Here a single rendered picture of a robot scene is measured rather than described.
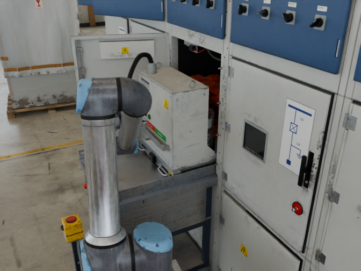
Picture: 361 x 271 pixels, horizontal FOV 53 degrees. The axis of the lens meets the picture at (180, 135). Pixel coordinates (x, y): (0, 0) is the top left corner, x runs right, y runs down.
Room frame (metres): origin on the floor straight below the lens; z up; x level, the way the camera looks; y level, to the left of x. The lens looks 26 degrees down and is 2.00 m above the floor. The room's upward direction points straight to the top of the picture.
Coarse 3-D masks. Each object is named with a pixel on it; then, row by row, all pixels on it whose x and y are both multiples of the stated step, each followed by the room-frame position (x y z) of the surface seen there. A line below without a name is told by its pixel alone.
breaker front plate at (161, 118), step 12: (156, 84) 1.95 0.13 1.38; (156, 96) 1.96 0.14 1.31; (168, 96) 1.82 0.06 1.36; (156, 108) 1.96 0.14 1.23; (168, 108) 1.82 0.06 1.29; (156, 120) 1.97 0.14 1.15; (168, 120) 1.82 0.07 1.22; (168, 132) 1.82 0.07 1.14; (168, 144) 1.83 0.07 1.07; (168, 156) 1.83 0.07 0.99
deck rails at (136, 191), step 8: (80, 152) 2.05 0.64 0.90; (80, 160) 2.03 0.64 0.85; (200, 168) 1.82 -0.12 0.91; (208, 168) 1.85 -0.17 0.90; (176, 176) 1.75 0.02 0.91; (184, 176) 1.77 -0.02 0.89; (192, 176) 1.80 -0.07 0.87; (200, 176) 1.82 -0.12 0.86; (208, 176) 1.84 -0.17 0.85; (144, 184) 1.66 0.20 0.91; (152, 184) 1.68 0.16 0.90; (160, 184) 1.70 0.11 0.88; (168, 184) 1.72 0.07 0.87; (176, 184) 1.75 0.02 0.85; (120, 192) 1.60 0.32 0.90; (128, 192) 1.62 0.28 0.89; (136, 192) 1.64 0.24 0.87; (144, 192) 1.66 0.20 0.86; (152, 192) 1.67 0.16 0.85; (120, 200) 1.59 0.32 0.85
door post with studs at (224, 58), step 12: (228, 0) 1.83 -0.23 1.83; (228, 12) 1.82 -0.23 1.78; (228, 24) 1.82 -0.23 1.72; (228, 36) 1.81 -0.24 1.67; (228, 48) 1.81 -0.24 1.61; (216, 156) 1.87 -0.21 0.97; (216, 168) 1.86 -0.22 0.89; (216, 204) 1.84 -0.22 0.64; (216, 216) 1.83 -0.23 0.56; (216, 228) 1.83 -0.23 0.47; (216, 240) 1.82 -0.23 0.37; (216, 252) 1.81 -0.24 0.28; (216, 264) 1.81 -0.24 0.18
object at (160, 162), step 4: (140, 136) 2.23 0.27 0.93; (144, 144) 2.13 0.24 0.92; (144, 148) 2.13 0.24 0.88; (148, 148) 2.07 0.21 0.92; (148, 152) 2.07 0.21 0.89; (156, 156) 1.95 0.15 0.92; (156, 160) 1.95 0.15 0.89; (160, 160) 1.90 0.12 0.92; (160, 164) 1.90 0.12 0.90; (164, 164) 1.85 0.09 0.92; (164, 168) 1.85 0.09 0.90; (168, 168) 1.80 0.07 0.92; (164, 172) 1.85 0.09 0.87; (172, 172) 1.76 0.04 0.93; (176, 172) 1.76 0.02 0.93; (180, 172) 1.77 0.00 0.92
